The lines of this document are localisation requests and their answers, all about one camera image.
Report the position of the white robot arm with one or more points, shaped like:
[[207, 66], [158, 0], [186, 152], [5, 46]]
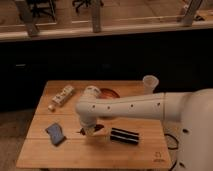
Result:
[[193, 110]]

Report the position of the wooden railing post middle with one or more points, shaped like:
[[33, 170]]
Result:
[[95, 14]]

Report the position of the black office chair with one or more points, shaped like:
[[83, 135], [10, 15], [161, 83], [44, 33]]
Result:
[[78, 3], [36, 10]]

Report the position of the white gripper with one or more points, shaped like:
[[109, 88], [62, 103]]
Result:
[[89, 129]]

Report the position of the wooden railing post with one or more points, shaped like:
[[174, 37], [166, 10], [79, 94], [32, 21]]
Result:
[[27, 17], [95, 14], [188, 18]]

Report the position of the black striped rectangular box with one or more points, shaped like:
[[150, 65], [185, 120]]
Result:
[[124, 136]]

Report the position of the wooden railing post right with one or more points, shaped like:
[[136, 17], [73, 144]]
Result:
[[188, 18]]

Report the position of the wooden railing post left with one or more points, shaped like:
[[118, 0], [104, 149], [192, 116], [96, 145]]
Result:
[[27, 17]]

